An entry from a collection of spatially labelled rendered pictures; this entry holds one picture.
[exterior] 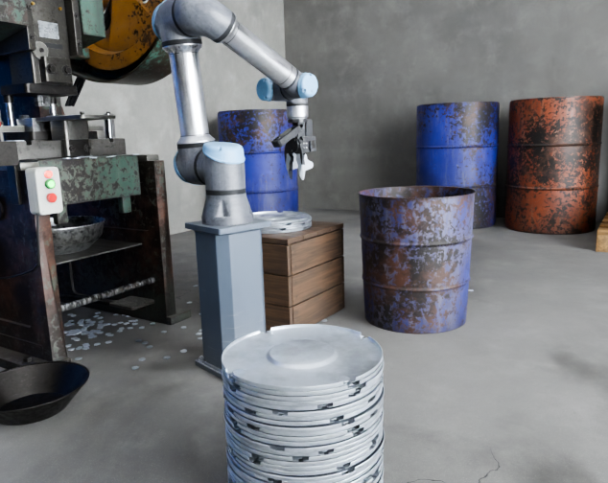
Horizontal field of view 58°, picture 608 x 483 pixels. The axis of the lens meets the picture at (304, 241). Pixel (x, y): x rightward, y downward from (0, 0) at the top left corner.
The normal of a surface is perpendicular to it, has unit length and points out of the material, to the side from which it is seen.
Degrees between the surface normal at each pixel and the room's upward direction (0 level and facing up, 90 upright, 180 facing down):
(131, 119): 90
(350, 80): 90
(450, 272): 92
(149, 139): 90
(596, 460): 0
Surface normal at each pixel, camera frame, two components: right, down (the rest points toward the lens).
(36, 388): 0.18, -0.52
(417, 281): -0.11, 0.23
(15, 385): 0.50, -0.56
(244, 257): 0.68, 0.12
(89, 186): 0.85, 0.07
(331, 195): -0.53, 0.18
